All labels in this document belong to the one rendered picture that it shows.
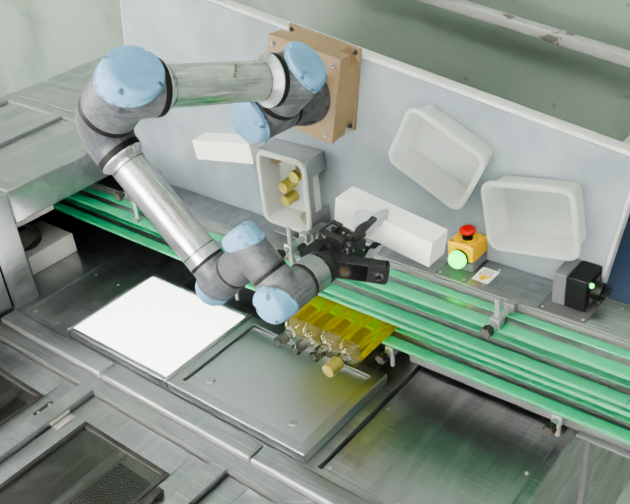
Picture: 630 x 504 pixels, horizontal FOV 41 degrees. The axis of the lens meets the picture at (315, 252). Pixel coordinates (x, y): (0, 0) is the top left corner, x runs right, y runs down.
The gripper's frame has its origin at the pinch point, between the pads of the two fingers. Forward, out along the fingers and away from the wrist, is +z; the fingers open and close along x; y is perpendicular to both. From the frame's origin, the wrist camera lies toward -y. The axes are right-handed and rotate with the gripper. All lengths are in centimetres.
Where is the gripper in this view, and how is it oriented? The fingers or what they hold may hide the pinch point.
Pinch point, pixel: (385, 227)
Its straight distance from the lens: 175.9
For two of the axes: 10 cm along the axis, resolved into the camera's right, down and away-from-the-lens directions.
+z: 6.2, -4.7, 6.3
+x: -0.3, 7.9, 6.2
